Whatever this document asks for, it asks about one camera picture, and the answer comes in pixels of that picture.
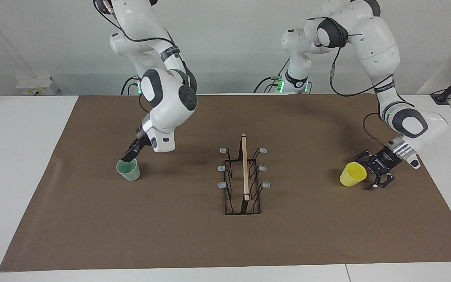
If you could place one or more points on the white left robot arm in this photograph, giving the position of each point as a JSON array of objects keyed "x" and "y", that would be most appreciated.
[{"x": 374, "y": 39}]

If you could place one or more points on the light green plastic cup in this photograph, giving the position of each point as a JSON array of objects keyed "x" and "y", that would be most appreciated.
[{"x": 129, "y": 172}]

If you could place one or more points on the brown table mat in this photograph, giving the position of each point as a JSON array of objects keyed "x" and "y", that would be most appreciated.
[{"x": 170, "y": 235}]

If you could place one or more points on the yellow plastic cup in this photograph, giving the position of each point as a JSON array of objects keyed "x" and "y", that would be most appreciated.
[{"x": 351, "y": 175}]

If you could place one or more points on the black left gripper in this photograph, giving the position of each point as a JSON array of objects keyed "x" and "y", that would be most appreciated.
[{"x": 384, "y": 160}]

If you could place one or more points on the white power socket box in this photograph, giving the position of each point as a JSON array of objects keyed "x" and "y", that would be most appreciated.
[{"x": 37, "y": 85}]

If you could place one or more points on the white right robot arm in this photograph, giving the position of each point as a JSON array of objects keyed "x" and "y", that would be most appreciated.
[{"x": 166, "y": 105}]

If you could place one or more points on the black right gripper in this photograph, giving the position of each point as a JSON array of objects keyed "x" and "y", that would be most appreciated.
[{"x": 141, "y": 141}]

